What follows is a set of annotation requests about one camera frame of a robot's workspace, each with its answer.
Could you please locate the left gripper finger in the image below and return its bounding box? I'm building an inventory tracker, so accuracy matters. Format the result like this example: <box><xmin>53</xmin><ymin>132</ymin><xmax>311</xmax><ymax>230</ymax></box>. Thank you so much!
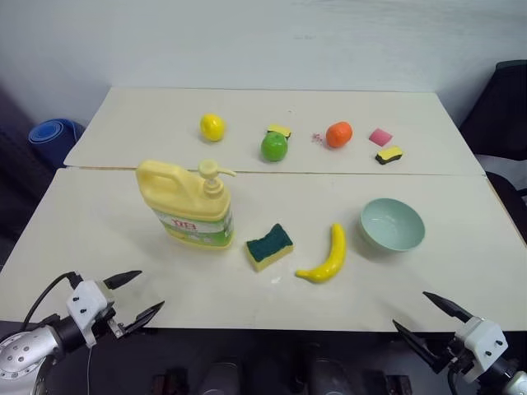
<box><xmin>102</xmin><ymin>269</ymin><xmax>143</xmax><ymax>291</ymax></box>
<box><xmin>113</xmin><ymin>300</ymin><xmax>166</xmax><ymax>340</ymax></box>

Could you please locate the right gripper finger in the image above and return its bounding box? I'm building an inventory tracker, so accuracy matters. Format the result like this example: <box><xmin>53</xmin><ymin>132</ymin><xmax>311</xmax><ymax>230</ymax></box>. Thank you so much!
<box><xmin>422</xmin><ymin>290</ymin><xmax>475</xmax><ymax>325</ymax></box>
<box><xmin>392</xmin><ymin>318</ymin><xmax>445</xmax><ymax>375</ymax></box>

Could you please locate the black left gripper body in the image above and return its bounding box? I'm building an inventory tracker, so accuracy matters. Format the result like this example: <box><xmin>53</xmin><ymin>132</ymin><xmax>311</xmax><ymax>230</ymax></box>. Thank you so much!
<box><xmin>91</xmin><ymin>289</ymin><xmax>125</xmax><ymax>342</ymax></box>

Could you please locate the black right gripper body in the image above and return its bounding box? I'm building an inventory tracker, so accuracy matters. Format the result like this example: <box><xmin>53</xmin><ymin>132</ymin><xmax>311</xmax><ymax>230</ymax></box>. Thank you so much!
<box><xmin>436</xmin><ymin>336</ymin><xmax>479</xmax><ymax>379</ymax></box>

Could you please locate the mint green bowl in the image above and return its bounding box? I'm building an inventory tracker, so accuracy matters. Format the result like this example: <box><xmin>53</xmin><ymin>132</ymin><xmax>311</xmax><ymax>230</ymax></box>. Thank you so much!
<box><xmin>360</xmin><ymin>197</ymin><xmax>427</xmax><ymax>253</ymax></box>

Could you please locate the yellow detergent bottle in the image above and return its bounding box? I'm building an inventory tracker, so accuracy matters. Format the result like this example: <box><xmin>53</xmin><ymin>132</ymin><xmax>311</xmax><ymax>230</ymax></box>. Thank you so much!
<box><xmin>135</xmin><ymin>159</ymin><xmax>238</xmax><ymax>252</ymax></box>

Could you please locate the yellow toy banana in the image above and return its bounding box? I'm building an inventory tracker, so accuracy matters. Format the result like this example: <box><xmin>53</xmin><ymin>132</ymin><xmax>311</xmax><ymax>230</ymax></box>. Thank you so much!
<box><xmin>294</xmin><ymin>222</ymin><xmax>348</xmax><ymax>286</ymax></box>

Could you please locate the large green yellow sponge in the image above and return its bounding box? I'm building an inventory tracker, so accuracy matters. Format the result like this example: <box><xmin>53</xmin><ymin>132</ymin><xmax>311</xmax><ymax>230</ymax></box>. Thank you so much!
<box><xmin>245</xmin><ymin>222</ymin><xmax>296</xmax><ymax>274</ymax></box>

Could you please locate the black fabric furniture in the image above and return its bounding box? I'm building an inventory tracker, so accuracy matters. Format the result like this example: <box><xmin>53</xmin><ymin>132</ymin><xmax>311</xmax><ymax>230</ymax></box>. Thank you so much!
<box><xmin>0</xmin><ymin>84</ymin><xmax>57</xmax><ymax>271</ymax></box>

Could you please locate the blue rolled yoga mat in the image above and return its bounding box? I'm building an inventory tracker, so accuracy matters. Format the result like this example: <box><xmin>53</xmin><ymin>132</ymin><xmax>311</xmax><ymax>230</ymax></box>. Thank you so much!
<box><xmin>27</xmin><ymin>118</ymin><xmax>87</xmax><ymax>168</ymax></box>

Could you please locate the small yellow black sponge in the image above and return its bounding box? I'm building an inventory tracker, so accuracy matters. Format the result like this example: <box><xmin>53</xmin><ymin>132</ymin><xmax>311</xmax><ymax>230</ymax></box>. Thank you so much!
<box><xmin>375</xmin><ymin>145</ymin><xmax>405</xmax><ymax>167</ymax></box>
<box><xmin>266</xmin><ymin>123</ymin><xmax>293</xmax><ymax>142</ymax></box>

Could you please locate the yellow toy lemon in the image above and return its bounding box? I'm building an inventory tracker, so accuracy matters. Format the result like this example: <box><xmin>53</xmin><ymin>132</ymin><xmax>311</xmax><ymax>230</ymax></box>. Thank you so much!
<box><xmin>198</xmin><ymin>113</ymin><xmax>227</xmax><ymax>144</ymax></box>

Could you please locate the pink sponge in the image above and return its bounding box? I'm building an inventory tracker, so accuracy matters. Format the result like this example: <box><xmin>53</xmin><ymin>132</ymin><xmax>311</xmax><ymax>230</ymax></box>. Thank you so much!
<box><xmin>368</xmin><ymin>128</ymin><xmax>394</xmax><ymax>148</ymax></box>

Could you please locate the green toy apple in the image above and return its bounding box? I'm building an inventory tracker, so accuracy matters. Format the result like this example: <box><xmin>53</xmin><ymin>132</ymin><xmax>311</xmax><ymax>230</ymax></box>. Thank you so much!
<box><xmin>259</xmin><ymin>131</ymin><xmax>289</xmax><ymax>163</ymax></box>

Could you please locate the black office chair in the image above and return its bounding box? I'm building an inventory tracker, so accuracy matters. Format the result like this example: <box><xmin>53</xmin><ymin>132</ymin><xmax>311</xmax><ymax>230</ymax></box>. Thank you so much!
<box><xmin>458</xmin><ymin>59</ymin><xmax>527</xmax><ymax>244</ymax></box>

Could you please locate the orange toy fruit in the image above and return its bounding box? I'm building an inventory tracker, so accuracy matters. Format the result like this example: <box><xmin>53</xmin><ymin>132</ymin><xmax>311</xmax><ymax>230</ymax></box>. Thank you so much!
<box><xmin>324</xmin><ymin>120</ymin><xmax>354</xmax><ymax>149</ymax></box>

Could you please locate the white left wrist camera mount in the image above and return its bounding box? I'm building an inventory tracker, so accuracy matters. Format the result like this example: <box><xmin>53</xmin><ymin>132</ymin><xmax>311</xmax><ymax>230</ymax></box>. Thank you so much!
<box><xmin>66</xmin><ymin>280</ymin><xmax>117</xmax><ymax>349</ymax></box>

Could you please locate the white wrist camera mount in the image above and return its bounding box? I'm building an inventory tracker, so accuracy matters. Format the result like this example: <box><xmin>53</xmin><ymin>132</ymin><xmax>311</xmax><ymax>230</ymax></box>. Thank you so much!
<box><xmin>66</xmin><ymin>280</ymin><xmax>117</xmax><ymax>349</ymax></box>
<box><xmin>451</xmin><ymin>316</ymin><xmax>509</xmax><ymax>383</ymax></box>

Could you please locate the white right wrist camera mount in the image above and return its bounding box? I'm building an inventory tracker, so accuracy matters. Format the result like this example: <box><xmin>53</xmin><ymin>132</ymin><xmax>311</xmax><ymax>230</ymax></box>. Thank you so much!
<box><xmin>451</xmin><ymin>316</ymin><xmax>509</xmax><ymax>383</ymax></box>

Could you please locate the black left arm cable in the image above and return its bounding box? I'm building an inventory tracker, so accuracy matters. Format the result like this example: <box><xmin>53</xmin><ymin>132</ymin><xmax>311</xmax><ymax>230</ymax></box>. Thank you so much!
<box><xmin>21</xmin><ymin>271</ymin><xmax>84</xmax><ymax>330</ymax></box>

